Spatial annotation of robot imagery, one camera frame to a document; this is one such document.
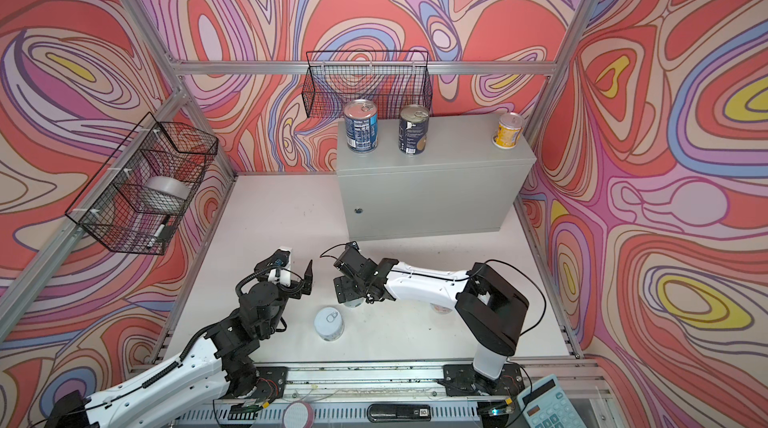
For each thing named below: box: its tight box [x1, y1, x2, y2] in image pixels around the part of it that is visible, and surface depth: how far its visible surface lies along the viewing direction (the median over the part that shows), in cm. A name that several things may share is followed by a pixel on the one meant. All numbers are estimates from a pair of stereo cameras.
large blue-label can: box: [344, 98, 379, 153], surface depth 74 cm
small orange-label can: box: [495, 112, 525, 148], surface depth 77 cm
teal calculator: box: [517, 374, 587, 428], surface depth 70 cm
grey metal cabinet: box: [336, 114, 537, 241], surface depth 82 cm
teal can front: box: [314, 306, 345, 341], surface depth 80 cm
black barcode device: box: [367, 404, 431, 423], surface depth 68 cm
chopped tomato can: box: [398, 104, 430, 156], surface depth 74 cm
